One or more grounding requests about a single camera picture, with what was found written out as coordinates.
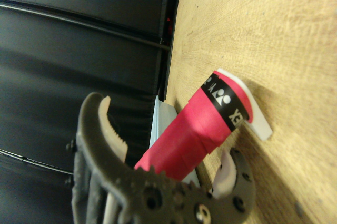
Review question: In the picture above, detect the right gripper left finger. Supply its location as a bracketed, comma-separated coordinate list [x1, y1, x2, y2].
[75, 91, 190, 224]

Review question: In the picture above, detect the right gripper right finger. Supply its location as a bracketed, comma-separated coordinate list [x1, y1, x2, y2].
[184, 147, 257, 224]

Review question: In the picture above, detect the white scoop with red handle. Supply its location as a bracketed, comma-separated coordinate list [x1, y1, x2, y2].
[133, 68, 273, 182]

